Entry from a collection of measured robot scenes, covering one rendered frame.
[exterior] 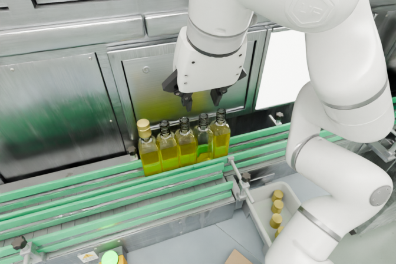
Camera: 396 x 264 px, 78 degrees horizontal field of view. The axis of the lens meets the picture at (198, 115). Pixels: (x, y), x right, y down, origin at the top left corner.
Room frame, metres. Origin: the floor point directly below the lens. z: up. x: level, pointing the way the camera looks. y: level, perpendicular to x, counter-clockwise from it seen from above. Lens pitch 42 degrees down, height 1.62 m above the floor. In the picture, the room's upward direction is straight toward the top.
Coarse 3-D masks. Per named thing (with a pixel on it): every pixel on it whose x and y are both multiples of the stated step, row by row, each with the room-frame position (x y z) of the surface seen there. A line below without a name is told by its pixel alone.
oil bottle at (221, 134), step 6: (210, 126) 0.55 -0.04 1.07; (216, 126) 0.53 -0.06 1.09; (222, 126) 0.53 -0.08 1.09; (228, 126) 0.54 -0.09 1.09; (216, 132) 0.52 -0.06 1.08; (222, 132) 0.52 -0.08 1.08; (228, 132) 0.52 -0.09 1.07; (216, 138) 0.51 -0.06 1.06; (222, 138) 0.52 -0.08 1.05; (228, 138) 0.52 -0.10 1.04; (216, 144) 0.51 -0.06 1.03; (222, 144) 0.52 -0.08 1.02; (228, 144) 0.53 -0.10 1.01; (216, 150) 0.51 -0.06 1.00; (222, 150) 0.52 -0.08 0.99; (228, 150) 0.53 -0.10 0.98; (216, 156) 0.51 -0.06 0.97; (222, 156) 0.52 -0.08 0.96
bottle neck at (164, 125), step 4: (164, 120) 0.50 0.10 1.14; (160, 124) 0.49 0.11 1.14; (164, 124) 0.50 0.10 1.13; (168, 124) 0.49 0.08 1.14; (160, 128) 0.48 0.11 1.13; (164, 128) 0.48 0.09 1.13; (168, 128) 0.48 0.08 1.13; (160, 132) 0.48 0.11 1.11; (164, 132) 0.48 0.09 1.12; (168, 132) 0.48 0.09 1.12; (164, 136) 0.48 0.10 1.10; (168, 136) 0.48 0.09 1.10
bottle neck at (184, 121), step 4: (180, 120) 0.50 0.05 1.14; (184, 120) 0.52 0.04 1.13; (188, 120) 0.50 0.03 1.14; (180, 124) 0.50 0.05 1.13; (184, 124) 0.49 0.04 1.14; (188, 124) 0.50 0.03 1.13; (180, 128) 0.50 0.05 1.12; (184, 128) 0.49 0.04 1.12; (188, 128) 0.50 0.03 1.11; (180, 132) 0.50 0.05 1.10; (184, 132) 0.49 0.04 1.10; (188, 132) 0.50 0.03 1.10
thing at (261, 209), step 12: (252, 192) 0.45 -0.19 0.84; (264, 192) 0.47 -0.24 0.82; (288, 192) 0.46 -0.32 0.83; (252, 204) 0.44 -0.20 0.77; (264, 204) 0.44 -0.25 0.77; (288, 204) 0.43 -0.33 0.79; (300, 204) 0.41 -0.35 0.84; (264, 216) 0.40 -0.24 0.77; (288, 216) 0.40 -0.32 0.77; (264, 228) 0.33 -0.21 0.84
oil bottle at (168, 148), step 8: (160, 136) 0.49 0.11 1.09; (160, 144) 0.47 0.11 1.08; (168, 144) 0.47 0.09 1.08; (176, 144) 0.48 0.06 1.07; (160, 152) 0.46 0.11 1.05; (168, 152) 0.46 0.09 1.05; (176, 152) 0.47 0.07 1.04; (160, 160) 0.47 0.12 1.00; (168, 160) 0.46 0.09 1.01; (176, 160) 0.47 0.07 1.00; (168, 168) 0.46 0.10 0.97; (176, 168) 0.47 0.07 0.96
